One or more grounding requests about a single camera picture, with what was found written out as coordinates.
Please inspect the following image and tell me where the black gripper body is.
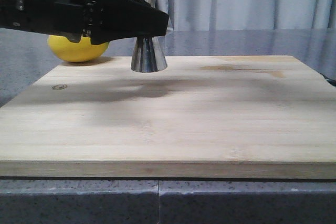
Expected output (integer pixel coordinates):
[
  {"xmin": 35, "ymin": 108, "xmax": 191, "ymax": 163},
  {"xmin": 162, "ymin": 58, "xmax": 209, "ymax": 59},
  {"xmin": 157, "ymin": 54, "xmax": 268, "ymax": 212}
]
[{"xmin": 1, "ymin": 0, "xmax": 95, "ymax": 42}]

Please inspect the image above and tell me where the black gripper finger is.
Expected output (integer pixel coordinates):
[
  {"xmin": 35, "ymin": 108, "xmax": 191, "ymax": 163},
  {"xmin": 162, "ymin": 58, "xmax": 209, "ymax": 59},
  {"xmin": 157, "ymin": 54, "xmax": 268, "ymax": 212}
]
[{"xmin": 90, "ymin": 0, "xmax": 169, "ymax": 45}]

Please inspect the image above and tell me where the steel double jigger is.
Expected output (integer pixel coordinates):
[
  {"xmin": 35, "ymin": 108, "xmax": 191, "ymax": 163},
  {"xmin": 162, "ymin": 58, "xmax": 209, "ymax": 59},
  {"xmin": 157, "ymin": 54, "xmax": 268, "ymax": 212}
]
[{"xmin": 130, "ymin": 0, "xmax": 174, "ymax": 73}]

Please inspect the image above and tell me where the yellow lemon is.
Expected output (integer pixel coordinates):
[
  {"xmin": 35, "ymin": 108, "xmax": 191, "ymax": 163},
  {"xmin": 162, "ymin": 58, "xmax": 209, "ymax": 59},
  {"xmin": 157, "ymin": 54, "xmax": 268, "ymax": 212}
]
[{"xmin": 47, "ymin": 35, "xmax": 109, "ymax": 63}]

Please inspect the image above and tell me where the wooden cutting board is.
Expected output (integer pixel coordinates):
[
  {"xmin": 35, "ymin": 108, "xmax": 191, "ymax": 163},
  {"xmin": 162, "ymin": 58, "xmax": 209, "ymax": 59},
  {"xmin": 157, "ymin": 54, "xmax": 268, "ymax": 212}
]
[{"xmin": 1, "ymin": 56, "xmax": 335, "ymax": 179}]

